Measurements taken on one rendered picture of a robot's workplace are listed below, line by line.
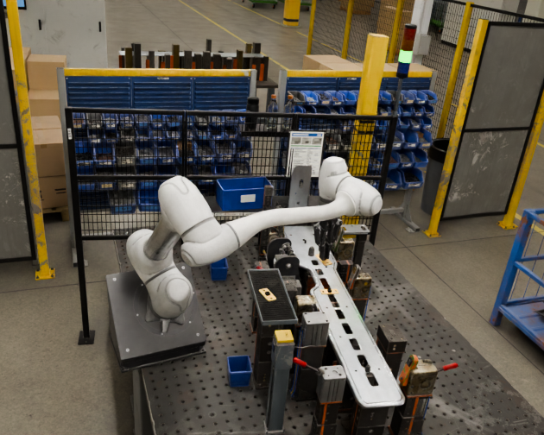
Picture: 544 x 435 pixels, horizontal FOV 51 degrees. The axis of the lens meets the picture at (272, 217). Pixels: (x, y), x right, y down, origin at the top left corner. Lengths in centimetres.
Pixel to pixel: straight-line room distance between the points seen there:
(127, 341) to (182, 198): 91
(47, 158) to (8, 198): 91
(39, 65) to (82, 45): 222
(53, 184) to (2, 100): 136
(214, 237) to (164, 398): 87
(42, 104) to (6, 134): 232
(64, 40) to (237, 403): 713
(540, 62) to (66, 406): 466
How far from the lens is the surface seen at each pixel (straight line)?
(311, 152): 343
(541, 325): 448
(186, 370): 263
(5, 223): 448
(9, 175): 431
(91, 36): 891
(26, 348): 399
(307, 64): 621
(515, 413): 279
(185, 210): 189
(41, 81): 683
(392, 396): 219
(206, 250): 188
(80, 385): 365
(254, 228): 196
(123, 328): 261
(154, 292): 245
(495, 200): 602
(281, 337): 210
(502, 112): 559
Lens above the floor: 245
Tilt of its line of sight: 26 degrees down
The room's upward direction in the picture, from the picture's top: 5 degrees clockwise
